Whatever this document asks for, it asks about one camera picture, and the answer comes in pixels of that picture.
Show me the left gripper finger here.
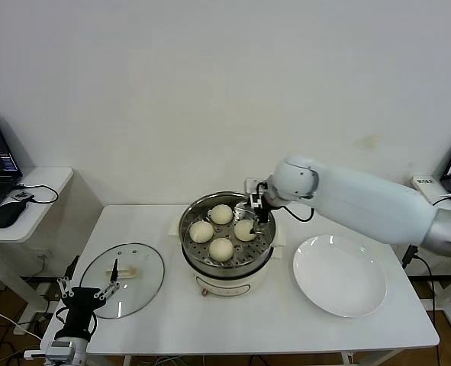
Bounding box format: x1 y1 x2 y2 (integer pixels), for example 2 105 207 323
56 255 79 299
94 259 119 300

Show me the cream electric cooker pot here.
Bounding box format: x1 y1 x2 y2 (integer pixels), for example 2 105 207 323
166 223 288 299

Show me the glass pot lid cream handle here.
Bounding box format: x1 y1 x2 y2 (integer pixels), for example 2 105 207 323
80 242 165 319

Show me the thin black looped cable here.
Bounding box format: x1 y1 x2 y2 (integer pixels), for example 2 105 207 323
14 183 60 205

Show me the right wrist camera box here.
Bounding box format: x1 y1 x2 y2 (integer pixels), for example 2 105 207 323
245 177 268 209

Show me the white wall socket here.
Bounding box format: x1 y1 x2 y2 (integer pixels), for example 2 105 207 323
29 247 55 262

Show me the white side table rounded top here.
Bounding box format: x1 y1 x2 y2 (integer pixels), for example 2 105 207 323
0 166 75 336

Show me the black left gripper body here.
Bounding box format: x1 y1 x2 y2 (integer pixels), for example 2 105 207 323
60 286 100 339

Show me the perforated steel steamer basket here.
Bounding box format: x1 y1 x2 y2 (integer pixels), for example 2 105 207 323
178 192 278 272

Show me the black computer mouse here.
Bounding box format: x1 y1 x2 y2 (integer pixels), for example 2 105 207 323
0 201 24 229

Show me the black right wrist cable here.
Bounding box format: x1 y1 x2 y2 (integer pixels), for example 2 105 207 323
280 194 316 223

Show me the white steamed baozi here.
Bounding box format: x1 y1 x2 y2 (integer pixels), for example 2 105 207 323
189 221 214 244
234 220 259 242
211 204 234 225
208 238 235 262

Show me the white round plate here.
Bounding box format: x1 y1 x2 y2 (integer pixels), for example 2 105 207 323
292 235 388 318

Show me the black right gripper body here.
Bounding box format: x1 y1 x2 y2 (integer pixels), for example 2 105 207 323
256 196 271 225

